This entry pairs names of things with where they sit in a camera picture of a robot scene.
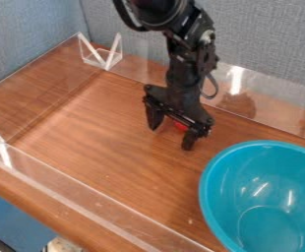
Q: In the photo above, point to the clear acrylic barrier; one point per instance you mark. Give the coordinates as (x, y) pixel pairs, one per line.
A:
(248, 93)
(83, 213)

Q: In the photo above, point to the blue plastic bowl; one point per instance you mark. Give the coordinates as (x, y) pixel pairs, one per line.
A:
(252, 197)

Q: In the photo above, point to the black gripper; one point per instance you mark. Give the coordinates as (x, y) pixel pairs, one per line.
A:
(178, 103)

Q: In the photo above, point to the red toy strawberry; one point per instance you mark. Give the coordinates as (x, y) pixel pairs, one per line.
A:
(181, 126)

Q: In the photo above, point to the clear acrylic corner bracket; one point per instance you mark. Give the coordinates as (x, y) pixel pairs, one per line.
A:
(102, 58)

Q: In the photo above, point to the clear acrylic back barrier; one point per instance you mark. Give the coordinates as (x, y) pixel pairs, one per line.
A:
(248, 93)

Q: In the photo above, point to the clear acrylic front barrier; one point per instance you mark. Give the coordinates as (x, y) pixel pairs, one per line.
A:
(83, 213)

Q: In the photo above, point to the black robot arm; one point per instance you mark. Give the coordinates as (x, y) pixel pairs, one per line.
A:
(186, 26)

